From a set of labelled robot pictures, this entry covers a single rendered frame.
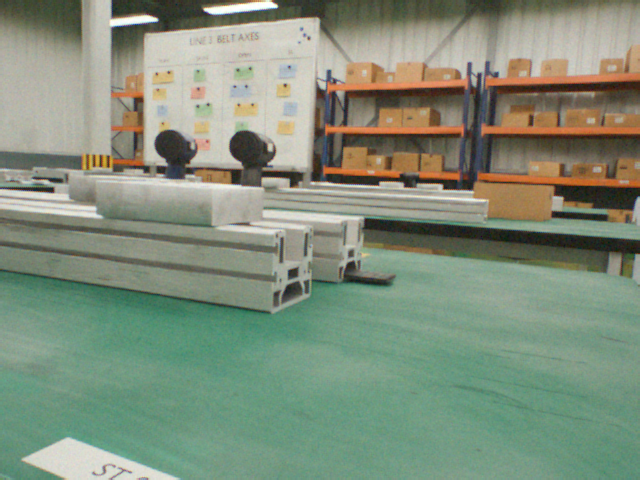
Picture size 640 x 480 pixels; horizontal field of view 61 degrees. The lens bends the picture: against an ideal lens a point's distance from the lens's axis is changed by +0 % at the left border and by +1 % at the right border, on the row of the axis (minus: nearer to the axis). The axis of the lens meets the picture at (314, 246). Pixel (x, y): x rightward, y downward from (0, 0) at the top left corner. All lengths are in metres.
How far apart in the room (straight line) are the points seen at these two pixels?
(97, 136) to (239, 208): 8.56
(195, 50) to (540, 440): 4.14
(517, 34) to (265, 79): 7.95
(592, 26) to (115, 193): 10.85
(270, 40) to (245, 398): 3.70
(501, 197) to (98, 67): 7.58
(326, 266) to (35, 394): 0.44
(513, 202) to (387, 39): 9.70
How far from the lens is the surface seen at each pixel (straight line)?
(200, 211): 0.59
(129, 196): 0.65
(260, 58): 4.00
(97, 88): 9.23
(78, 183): 0.97
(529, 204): 2.50
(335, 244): 0.73
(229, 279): 0.58
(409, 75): 10.63
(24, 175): 4.38
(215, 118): 4.16
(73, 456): 0.31
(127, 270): 0.66
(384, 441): 0.32
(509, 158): 11.08
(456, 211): 2.10
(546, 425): 0.37
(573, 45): 11.23
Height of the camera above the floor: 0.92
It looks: 7 degrees down
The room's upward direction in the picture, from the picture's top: 3 degrees clockwise
